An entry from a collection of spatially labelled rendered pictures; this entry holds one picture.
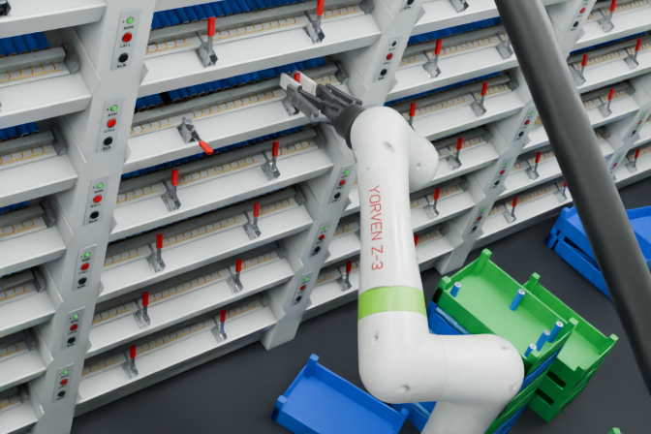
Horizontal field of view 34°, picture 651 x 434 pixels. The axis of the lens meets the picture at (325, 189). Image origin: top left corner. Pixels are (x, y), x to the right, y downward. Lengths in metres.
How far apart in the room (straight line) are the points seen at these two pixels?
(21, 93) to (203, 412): 1.21
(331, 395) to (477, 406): 1.14
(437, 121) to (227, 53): 0.85
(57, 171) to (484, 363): 0.84
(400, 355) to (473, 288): 1.07
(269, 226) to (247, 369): 0.51
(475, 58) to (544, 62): 2.11
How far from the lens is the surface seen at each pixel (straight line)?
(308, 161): 2.50
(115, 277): 2.37
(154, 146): 2.13
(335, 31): 2.25
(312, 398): 2.92
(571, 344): 3.18
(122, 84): 1.94
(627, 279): 0.62
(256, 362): 2.96
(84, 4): 1.80
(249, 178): 2.40
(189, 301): 2.62
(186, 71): 2.02
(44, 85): 1.90
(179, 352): 2.76
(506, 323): 2.76
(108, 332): 2.52
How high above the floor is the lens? 2.22
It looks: 39 degrees down
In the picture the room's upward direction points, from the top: 20 degrees clockwise
